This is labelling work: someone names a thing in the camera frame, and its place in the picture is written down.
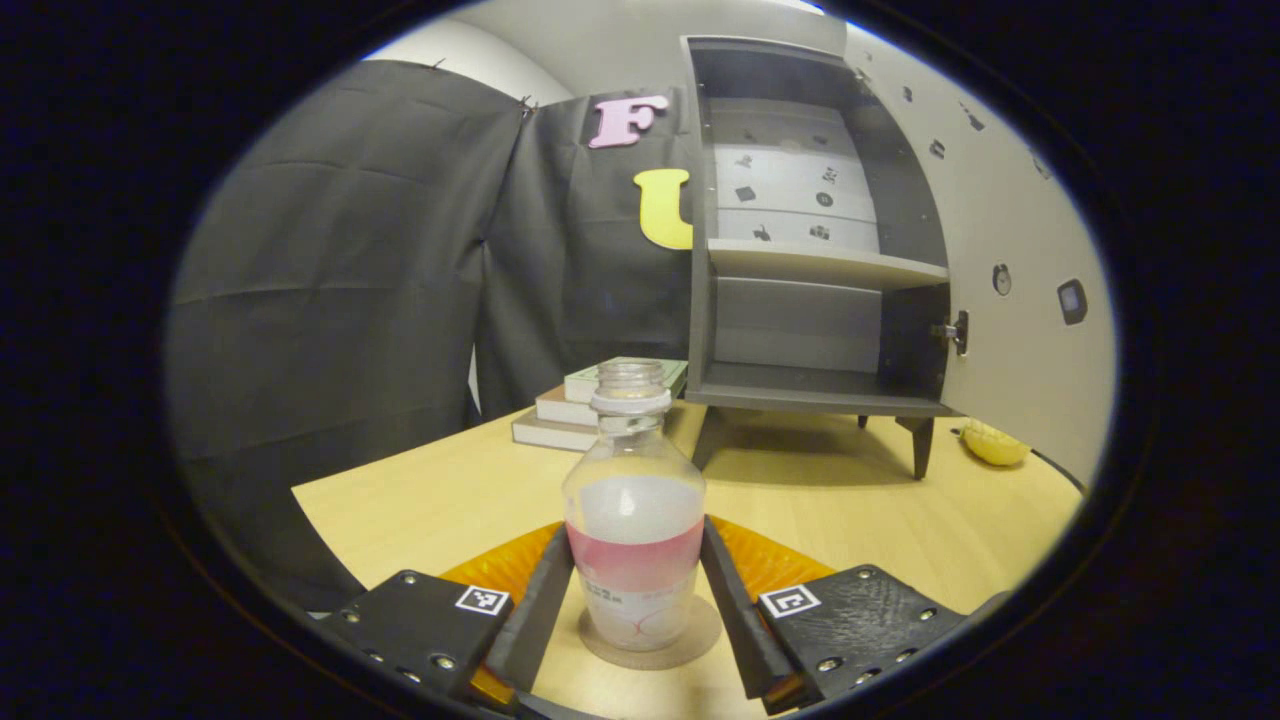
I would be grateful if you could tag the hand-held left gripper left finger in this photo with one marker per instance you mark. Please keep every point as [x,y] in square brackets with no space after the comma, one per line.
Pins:
[545,610]

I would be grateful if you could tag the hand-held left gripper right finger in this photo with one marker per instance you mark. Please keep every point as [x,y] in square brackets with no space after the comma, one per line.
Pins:
[730,610]

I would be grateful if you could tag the round tan coaster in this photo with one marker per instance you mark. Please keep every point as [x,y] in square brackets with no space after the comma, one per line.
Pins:
[640,661]

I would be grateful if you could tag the clear bottle with pink label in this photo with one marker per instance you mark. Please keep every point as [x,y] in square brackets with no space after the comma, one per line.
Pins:
[633,520]

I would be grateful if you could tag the grey cabinet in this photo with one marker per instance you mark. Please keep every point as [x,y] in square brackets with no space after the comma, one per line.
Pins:
[800,310]

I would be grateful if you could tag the grey cabinet shelf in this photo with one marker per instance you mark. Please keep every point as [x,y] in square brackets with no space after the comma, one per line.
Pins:
[800,265]

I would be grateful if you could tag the metal door hinge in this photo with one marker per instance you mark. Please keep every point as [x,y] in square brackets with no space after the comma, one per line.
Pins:
[862,82]
[955,332]

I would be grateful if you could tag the brown cover book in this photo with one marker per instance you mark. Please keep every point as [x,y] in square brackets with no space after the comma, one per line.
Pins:
[560,408]

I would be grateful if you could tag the green cover book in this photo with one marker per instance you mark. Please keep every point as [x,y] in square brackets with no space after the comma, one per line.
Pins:
[583,385]

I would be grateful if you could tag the black backdrop cloth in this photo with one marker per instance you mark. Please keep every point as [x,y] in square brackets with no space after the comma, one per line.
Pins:
[330,300]

